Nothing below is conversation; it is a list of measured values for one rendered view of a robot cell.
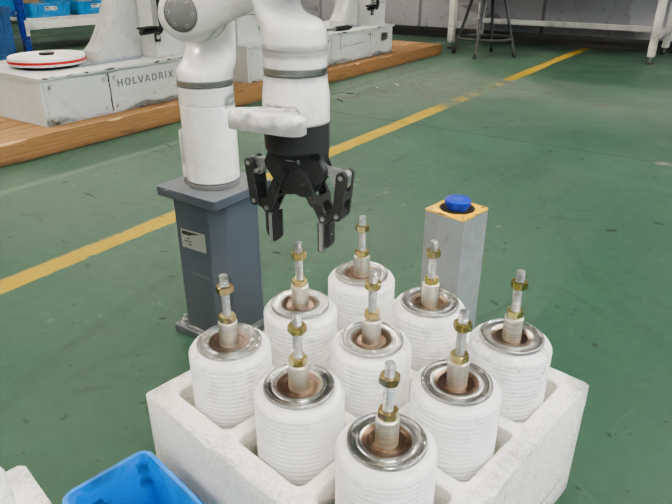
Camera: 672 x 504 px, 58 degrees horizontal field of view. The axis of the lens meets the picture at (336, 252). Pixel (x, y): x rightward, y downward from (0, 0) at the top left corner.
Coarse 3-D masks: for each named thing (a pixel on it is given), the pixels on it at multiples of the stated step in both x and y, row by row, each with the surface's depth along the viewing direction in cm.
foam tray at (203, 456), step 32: (576, 384) 75; (160, 416) 72; (192, 416) 69; (352, 416) 69; (544, 416) 69; (576, 416) 75; (160, 448) 76; (192, 448) 68; (224, 448) 65; (256, 448) 69; (512, 448) 65; (544, 448) 68; (192, 480) 72; (224, 480) 65; (256, 480) 61; (320, 480) 61; (448, 480) 61; (480, 480) 61; (512, 480) 63; (544, 480) 72
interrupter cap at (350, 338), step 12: (360, 324) 73; (384, 324) 73; (348, 336) 71; (360, 336) 72; (384, 336) 72; (396, 336) 71; (348, 348) 69; (360, 348) 69; (372, 348) 69; (384, 348) 69; (396, 348) 69
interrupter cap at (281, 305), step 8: (280, 296) 80; (288, 296) 80; (312, 296) 80; (320, 296) 80; (272, 304) 78; (280, 304) 78; (288, 304) 78; (312, 304) 78; (320, 304) 78; (328, 304) 78; (280, 312) 76; (288, 312) 76; (304, 312) 76; (312, 312) 76; (320, 312) 76
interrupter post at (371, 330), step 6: (366, 324) 69; (372, 324) 69; (378, 324) 69; (366, 330) 69; (372, 330) 69; (378, 330) 69; (366, 336) 70; (372, 336) 69; (378, 336) 70; (366, 342) 70; (372, 342) 70; (378, 342) 70
